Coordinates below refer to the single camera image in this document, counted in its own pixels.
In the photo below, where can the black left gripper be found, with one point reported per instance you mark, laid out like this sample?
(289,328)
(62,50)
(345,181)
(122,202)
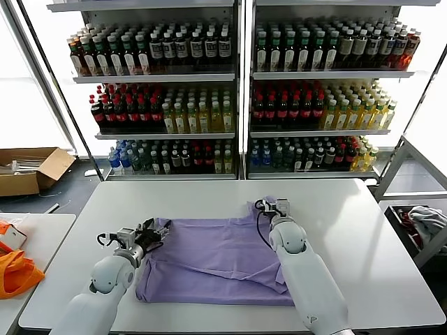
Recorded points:
(146,240)

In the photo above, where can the purple t-shirt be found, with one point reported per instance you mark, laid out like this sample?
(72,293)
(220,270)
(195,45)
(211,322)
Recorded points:
(209,258)

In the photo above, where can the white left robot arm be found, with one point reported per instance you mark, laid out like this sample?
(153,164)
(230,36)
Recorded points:
(104,275)

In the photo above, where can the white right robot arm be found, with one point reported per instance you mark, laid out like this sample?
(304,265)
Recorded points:
(297,251)

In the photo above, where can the green tinted bottle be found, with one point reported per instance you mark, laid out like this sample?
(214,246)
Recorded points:
(135,161)
(288,157)
(144,162)
(277,157)

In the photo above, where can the dark bottle grey label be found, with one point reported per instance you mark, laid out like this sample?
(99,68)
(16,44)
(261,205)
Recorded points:
(175,161)
(329,156)
(318,157)
(185,160)

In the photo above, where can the blue label water bottle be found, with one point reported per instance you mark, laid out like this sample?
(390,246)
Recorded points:
(113,163)
(124,162)
(255,157)
(266,157)

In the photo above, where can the cola bottle red cap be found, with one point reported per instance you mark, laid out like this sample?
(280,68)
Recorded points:
(317,111)
(350,155)
(132,115)
(258,111)
(108,115)
(306,111)
(270,111)
(156,114)
(144,114)
(282,111)
(339,155)
(208,160)
(120,115)
(294,111)
(96,115)
(197,160)

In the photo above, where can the small white floor object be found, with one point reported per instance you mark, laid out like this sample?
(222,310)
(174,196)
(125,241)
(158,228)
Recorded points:
(91,172)

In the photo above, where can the yellow juice bottle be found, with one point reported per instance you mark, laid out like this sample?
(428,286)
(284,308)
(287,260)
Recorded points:
(365,118)
(227,121)
(218,163)
(204,121)
(341,118)
(353,118)
(216,121)
(191,122)
(179,122)
(168,122)
(328,118)
(359,160)
(370,158)
(388,117)
(227,163)
(377,118)

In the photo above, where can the grey floor strip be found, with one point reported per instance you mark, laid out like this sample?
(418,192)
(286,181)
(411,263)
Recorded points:
(52,208)

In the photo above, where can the white side table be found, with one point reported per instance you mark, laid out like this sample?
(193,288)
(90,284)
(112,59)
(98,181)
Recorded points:
(49,237)

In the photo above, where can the white orange carton box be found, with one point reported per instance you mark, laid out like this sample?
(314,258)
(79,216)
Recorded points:
(14,237)

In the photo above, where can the open cardboard box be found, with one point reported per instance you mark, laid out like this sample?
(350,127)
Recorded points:
(17,185)

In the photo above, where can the orange cloth bag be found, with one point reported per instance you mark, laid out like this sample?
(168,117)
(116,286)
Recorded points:
(17,275)

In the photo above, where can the grey metal shelf unit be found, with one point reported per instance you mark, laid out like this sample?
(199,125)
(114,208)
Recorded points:
(331,74)
(153,77)

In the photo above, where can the green cap white label bottle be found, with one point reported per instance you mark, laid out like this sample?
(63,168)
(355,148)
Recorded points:
(274,57)
(332,57)
(115,63)
(102,63)
(289,57)
(88,64)
(318,57)
(129,63)
(304,57)
(260,57)
(142,63)

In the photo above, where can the dark bottle black white label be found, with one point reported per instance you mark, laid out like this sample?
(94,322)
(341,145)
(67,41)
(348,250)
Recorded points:
(210,48)
(168,49)
(224,48)
(196,49)
(181,49)
(156,49)

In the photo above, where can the amber tea bottle white label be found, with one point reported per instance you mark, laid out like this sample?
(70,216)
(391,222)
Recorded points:
(75,64)

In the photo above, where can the dark grey storage bin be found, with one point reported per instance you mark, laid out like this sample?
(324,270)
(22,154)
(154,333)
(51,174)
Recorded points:
(401,232)

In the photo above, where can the red garment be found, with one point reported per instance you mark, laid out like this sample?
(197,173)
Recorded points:
(406,218)

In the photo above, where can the grey white garment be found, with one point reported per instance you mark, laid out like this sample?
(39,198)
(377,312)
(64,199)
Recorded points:
(426,220)

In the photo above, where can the red drink bottle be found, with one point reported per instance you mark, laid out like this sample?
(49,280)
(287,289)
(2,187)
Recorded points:
(399,45)
(412,43)

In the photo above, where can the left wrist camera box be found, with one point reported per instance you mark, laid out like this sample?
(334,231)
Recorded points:
(127,237)

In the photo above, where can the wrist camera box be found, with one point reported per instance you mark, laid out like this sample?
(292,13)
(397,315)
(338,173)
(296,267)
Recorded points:
(127,237)
(283,206)

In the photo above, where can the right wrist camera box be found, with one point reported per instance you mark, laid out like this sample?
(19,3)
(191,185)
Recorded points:
(283,206)

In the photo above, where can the dark metal frame post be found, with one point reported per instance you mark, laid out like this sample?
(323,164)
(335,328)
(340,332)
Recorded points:
(417,104)
(59,90)

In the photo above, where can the wide grey frame pillar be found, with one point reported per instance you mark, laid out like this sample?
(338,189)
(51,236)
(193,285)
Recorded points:
(36,70)

